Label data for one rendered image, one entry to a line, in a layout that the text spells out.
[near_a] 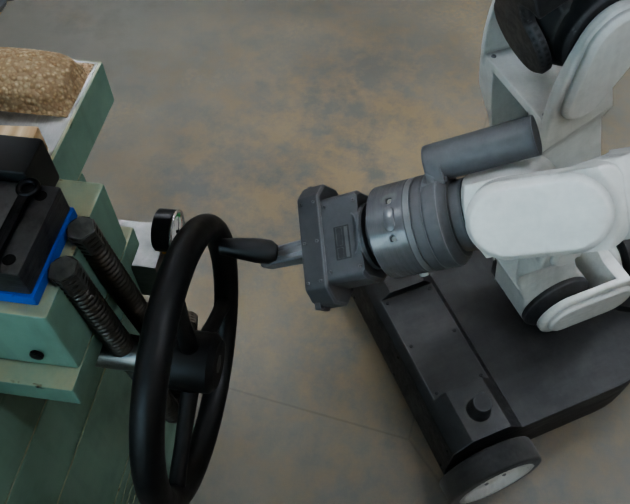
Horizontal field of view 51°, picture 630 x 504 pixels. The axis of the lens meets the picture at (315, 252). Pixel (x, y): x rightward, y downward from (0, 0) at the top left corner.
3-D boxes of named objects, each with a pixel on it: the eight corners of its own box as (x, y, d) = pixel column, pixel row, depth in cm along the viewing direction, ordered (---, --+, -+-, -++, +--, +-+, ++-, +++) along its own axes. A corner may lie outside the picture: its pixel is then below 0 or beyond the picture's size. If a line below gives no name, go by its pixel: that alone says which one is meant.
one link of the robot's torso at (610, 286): (563, 239, 147) (583, 201, 137) (619, 311, 137) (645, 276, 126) (483, 268, 143) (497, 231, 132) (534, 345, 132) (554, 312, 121)
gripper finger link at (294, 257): (256, 258, 68) (307, 246, 65) (273, 262, 70) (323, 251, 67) (257, 273, 67) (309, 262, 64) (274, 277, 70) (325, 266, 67)
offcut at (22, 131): (7, 147, 69) (-6, 124, 66) (49, 149, 69) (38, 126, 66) (-4, 173, 67) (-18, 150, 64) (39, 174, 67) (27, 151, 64)
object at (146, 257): (167, 298, 101) (157, 268, 94) (89, 288, 102) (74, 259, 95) (181, 253, 105) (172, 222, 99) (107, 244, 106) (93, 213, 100)
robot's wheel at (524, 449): (418, 490, 129) (479, 477, 142) (430, 515, 126) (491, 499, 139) (488, 439, 118) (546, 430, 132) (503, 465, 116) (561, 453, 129)
